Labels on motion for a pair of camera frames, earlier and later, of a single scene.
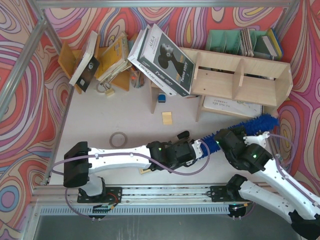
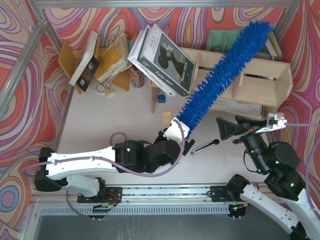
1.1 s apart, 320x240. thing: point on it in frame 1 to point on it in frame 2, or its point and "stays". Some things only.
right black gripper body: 225,136 to 243,132
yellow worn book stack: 115,59 stays
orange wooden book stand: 67,59 stays
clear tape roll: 117,139 stays
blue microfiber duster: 255,126 to 232,63
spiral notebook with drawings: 234,106 stays
